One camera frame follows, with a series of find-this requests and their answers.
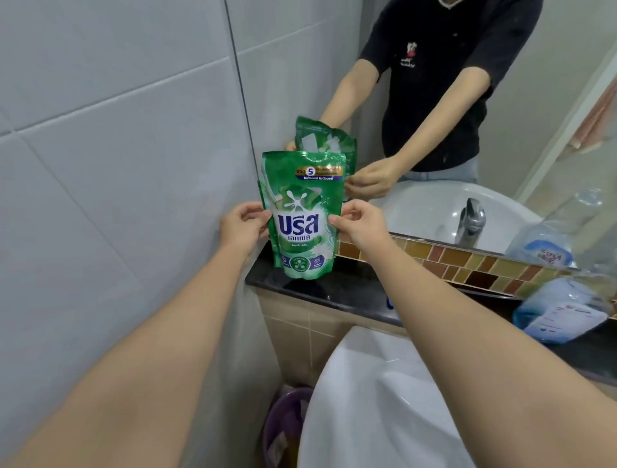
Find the person's right hand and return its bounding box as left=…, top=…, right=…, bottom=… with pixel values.
left=327, top=199, right=394, bottom=264

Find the person's left hand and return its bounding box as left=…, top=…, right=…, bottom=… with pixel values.
left=219, top=201, right=273, bottom=261

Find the green detergent refill pouch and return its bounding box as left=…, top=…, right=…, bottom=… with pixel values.
left=257, top=150, right=347, bottom=281

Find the person's left forearm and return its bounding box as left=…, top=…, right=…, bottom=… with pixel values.
left=0, top=242, right=271, bottom=468

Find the person's right forearm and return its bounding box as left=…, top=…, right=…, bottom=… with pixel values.
left=358, top=241, right=617, bottom=468

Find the white ceramic sink basin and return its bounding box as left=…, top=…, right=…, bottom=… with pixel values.
left=298, top=325, right=479, bottom=468

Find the purple plastic bin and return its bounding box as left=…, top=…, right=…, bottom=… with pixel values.
left=262, top=386, right=315, bottom=468

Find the clear pouch with blue liquid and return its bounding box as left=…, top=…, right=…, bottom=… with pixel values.
left=512, top=275, right=616, bottom=346

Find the wall mirror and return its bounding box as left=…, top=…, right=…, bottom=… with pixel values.
left=226, top=0, right=617, bottom=272

